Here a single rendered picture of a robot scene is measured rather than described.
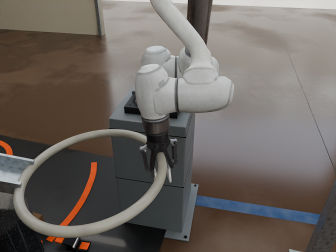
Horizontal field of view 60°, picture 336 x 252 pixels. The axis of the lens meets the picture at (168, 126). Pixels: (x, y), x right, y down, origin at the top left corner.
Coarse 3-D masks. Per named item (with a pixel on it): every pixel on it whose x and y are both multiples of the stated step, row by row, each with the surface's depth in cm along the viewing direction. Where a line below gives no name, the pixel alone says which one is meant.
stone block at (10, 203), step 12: (0, 192) 120; (24, 192) 134; (0, 204) 116; (12, 204) 122; (0, 216) 113; (12, 216) 119; (0, 228) 114; (12, 228) 120; (24, 228) 127; (0, 240) 115; (12, 240) 122; (24, 240) 129; (36, 240) 137
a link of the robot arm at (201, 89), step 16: (160, 0) 91; (160, 16) 93; (176, 16) 90; (176, 32) 90; (192, 32) 88; (192, 48) 88; (192, 64) 86; (208, 64) 85; (192, 80) 82; (208, 80) 82; (224, 80) 83; (192, 96) 82; (208, 96) 82; (224, 96) 82; (192, 112) 87
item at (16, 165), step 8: (0, 160) 99; (8, 160) 99; (16, 160) 99; (24, 160) 99; (32, 160) 100; (0, 168) 98; (8, 168) 99; (16, 168) 100; (24, 168) 101; (0, 176) 96; (8, 176) 97; (16, 176) 98; (0, 184) 90; (8, 184) 90; (16, 184) 90; (8, 192) 92
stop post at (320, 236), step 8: (328, 200) 137; (328, 208) 135; (320, 216) 145; (328, 216) 135; (320, 224) 143; (328, 224) 138; (320, 232) 142; (328, 232) 140; (312, 240) 151; (320, 240) 144; (328, 240) 143; (312, 248) 149; (320, 248) 147; (328, 248) 145
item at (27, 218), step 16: (64, 144) 110; (160, 160) 96; (160, 176) 89; (16, 192) 89; (16, 208) 84; (128, 208) 80; (144, 208) 82; (32, 224) 78; (48, 224) 77; (96, 224) 76; (112, 224) 76
